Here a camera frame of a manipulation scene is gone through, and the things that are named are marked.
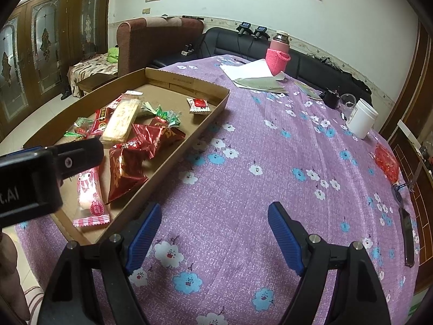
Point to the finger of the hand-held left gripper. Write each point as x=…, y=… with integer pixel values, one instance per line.
x=81, y=155

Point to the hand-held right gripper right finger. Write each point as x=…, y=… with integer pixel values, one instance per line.
x=284, y=240

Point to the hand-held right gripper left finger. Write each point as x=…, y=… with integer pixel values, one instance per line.
x=145, y=240

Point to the green candy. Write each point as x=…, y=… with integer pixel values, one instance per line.
x=167, y=116
x=147, y=110
x=79, y=127

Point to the red white snack packet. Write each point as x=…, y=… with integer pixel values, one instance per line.
x=101, y=122

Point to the pink white snack packet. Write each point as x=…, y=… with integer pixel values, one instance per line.
x=89, y=199

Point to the large red snack packet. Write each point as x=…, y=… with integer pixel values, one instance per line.
x=127, y=176

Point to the tan wafer packet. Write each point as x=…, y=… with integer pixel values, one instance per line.
x=121, y=118

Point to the red foil snack packet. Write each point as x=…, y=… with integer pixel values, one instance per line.
x=147, y=140
x=169, y=132
x=125, y=144

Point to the brown cardboard box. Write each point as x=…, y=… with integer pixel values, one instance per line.
x=162, y=91

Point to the small white red packet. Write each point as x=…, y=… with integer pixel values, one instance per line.
x=199, y=105

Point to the person's left forearm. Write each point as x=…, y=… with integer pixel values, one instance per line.
x=12, y=277

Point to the floral seat cover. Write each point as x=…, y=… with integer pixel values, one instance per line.
x=91, y=67

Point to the green cloth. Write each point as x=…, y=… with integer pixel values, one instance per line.
x=113, y=55

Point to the purple floral tablecloth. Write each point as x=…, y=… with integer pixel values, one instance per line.
x=257, y=135

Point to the wooden glass door cabinet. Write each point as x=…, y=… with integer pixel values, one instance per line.
x=50, y=40

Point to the black smartphone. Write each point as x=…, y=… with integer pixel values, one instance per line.
x=407, y=237

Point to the black phone stand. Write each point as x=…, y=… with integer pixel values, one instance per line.
x=399, y=189

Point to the brown armchair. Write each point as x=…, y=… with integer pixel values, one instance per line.
x=149, y=47

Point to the red plastic bag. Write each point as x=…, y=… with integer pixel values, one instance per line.
x=387, y=162

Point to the wooden side cabinet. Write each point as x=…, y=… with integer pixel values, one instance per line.
x=423, y=210

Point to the white plastic jar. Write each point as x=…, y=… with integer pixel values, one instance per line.
x=362, y=118

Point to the small black cup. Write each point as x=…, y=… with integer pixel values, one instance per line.
x=330, y=98

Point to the clear plastic cup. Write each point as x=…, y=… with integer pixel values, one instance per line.
x=347, y=103

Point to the small printed leaflet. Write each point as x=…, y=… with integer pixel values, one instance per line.
x=309, y=90

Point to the grey green booklet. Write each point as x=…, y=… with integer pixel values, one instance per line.
x=264, y=84

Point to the thermos with pink sleeve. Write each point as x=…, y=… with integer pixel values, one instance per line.
x=277, y=61

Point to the black leather sofa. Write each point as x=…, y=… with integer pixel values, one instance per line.
x=226, y=44

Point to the black blue device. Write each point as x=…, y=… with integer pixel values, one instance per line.
x=243, y=28
x=261, y=32

